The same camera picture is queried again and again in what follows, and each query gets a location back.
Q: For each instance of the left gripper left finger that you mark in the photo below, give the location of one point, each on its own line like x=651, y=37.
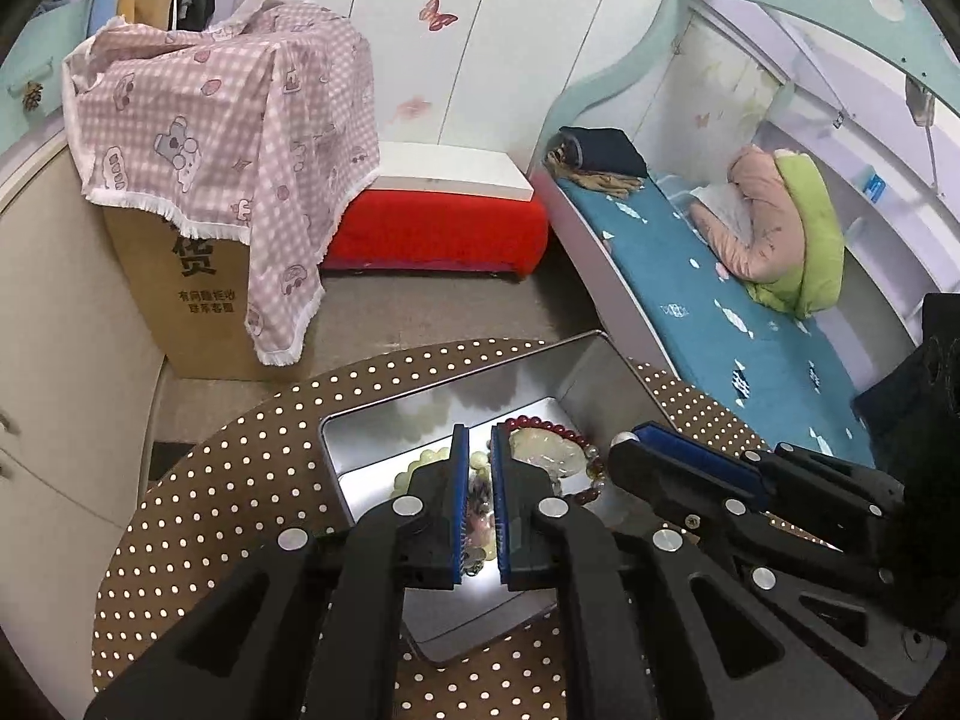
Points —
x=309, y=625

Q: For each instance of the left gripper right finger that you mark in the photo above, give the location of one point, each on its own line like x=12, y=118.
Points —
x=654, y=626

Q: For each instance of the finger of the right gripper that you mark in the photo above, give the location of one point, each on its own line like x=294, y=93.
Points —
x=675, y=479
x=712, y=457

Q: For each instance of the white jade pendant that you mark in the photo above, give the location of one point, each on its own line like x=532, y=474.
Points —
x=558, y=456

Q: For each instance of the pink charm jewelry cluster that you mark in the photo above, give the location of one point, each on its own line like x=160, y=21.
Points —
x=480, y=544

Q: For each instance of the blue patterned bed mattress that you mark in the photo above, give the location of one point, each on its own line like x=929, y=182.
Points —
x=780, y=375

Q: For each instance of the green pillow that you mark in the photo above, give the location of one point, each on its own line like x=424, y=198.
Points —
x=824, y=244

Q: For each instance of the brown polka dot tablecloth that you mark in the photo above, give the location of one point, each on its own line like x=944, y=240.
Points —
x=263, y=472

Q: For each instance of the dark metal tin box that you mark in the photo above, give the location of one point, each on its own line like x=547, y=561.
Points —
x=582, y=384

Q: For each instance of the pink blanket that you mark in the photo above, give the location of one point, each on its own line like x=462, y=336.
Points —
x=775, y=247

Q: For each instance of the beige cabinet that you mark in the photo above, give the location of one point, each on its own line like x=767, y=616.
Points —
x=79, y=373

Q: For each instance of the dark folded clothes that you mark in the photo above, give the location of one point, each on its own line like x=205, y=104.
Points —
x=606, y=150

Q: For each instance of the brown cardboard box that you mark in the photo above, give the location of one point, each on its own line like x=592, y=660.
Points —
x=192, y=295

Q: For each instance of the red ottoman with white top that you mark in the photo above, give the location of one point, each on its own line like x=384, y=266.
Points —
x=442, y=208

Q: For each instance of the white wardrobe doors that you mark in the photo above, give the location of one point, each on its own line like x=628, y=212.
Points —
x=484, y=73

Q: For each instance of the pink checkered cloth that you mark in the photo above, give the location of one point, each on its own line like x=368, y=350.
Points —
x=259, y=130

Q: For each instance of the teal drawer unit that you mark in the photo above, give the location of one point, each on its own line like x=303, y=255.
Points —
x=31, y=87

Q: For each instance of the teal bunk bed frame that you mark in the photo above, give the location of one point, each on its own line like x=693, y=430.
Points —
x=900, y=32

